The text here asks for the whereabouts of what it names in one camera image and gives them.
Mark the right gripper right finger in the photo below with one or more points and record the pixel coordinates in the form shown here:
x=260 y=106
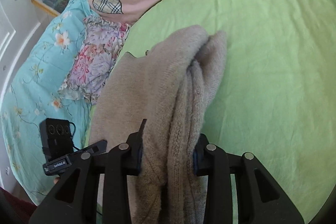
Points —
x=260 y=199

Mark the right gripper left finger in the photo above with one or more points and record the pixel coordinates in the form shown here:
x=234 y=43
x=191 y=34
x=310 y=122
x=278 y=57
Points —
x=74 y=198

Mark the grey brown knit sweater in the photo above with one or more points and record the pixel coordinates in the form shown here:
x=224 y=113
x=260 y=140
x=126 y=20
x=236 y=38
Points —
x=169 y=90

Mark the turquoise floral blanket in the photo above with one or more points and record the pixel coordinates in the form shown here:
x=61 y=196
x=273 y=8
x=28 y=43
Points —
x=33 y=96

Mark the green bed sheet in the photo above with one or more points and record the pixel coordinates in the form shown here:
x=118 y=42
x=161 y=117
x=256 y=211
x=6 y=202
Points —
x=277 y=94

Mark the floral ruffled pillow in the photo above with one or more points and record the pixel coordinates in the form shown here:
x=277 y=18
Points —
x=95 y=60

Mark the black camera box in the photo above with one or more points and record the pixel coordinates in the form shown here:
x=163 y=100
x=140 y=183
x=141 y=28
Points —
x=56 y=138

